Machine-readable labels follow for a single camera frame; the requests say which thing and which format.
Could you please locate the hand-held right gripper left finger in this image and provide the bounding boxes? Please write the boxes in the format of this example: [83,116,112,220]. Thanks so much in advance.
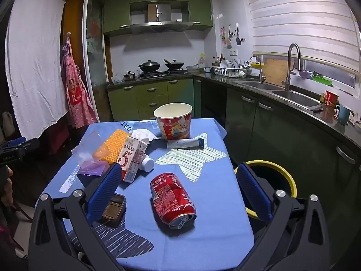
[28,163,127,271]

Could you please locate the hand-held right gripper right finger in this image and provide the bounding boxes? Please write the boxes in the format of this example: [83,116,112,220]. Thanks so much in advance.
[236,163,330,271]

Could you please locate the dark brown tin box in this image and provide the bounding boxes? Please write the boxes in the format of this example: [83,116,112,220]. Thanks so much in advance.
[99,194,126,228]

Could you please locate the purple packet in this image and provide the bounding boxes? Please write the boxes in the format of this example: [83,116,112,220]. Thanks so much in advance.
[77,161,109,177]

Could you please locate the black yellow rim trash bin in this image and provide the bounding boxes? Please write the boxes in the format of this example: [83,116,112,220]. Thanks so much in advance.
[234,160,297,221]

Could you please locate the white red milk carton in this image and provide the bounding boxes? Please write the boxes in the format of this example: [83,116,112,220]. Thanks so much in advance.
[116,137,148,182]

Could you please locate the clear plastic bag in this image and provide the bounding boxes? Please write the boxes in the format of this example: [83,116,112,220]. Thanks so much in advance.
[72,131,109,167]

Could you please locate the orange honeycomb sponge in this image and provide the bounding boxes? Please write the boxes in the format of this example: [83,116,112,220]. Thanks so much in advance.
[94,129,128,164]

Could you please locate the white pill bottle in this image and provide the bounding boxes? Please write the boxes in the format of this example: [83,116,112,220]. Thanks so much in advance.
[138,155,155,172]

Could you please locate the red soda can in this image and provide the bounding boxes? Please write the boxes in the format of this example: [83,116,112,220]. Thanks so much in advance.
[149,172,197,230]

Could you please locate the white tissue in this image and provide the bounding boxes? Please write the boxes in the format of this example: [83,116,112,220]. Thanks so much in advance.
[130,129,160,143]

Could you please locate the grey white squeeze tube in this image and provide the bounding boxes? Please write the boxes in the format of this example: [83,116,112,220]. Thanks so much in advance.
[167,137,205,150]

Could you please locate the red printed paper bucket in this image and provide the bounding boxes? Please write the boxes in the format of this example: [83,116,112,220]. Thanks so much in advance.
[153,103,193,141]

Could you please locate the person's left hand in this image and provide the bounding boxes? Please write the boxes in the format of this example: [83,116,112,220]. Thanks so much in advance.
[0,166,13,212]

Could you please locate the blue star print tablecloth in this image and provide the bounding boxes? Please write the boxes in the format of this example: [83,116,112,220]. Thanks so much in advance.
[35,118,256,271]

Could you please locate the dark red covered chair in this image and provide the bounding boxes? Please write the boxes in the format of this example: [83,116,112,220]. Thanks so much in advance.
[46,119,71,153]

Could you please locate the red checked apron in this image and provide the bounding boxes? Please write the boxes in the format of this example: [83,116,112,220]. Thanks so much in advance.
[60,32,98,129]

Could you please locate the white hanging cloth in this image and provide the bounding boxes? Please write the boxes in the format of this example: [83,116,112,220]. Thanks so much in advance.
[5,0,69,139]

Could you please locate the steel double sink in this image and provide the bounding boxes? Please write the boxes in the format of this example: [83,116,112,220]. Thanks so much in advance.
[240,80,325,110]

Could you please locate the dark stone countertop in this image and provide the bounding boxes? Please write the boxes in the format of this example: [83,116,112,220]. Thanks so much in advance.
[106,72,361,159]

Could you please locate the green lower cabinets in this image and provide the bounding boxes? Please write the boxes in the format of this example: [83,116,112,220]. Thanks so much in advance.
[107,77,361,249]

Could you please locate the green cabinets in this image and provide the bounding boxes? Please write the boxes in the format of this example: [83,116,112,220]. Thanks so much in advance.
[107,77,361,249]
[103,0,213,37]

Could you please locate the teal mug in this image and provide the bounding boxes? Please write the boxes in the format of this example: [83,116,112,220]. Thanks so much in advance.
[335,104,352,125]

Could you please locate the red mug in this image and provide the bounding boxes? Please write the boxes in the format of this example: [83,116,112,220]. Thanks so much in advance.
[324,90,339,108]

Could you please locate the wooden cutting board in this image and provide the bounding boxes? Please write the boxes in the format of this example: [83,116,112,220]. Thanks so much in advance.
[262,58,295,86]

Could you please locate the white dish rack with dishes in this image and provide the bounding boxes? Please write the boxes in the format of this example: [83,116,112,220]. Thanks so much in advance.
[211,59,253,78]

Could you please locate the steel kitchen faucet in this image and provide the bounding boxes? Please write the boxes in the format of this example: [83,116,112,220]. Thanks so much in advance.
[283,43,303,91]

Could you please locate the frosted glass sliding door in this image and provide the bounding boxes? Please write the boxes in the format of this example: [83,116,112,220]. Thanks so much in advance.
[82,0,113,122]

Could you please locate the green plastic tray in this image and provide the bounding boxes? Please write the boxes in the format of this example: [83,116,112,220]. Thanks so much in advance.
[312,73,333,86]

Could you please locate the black gas stove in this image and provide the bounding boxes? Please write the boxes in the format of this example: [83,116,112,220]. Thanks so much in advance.
[139,68,189,78]

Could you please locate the black wok with lid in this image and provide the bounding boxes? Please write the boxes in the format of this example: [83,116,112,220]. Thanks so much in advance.
[138,59,161,72]

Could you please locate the green upper cabinets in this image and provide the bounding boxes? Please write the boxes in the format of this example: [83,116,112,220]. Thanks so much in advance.
[103,0,213,37]

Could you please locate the steel range hood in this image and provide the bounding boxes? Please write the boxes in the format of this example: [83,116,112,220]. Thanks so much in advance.
[130,2,193,33]

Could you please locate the white striped window blind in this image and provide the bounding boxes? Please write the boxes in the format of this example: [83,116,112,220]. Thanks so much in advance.
[243,0,360,72]

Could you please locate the black wok with wooden handle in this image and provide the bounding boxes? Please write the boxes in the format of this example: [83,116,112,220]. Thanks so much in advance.
[164,58,185,70]

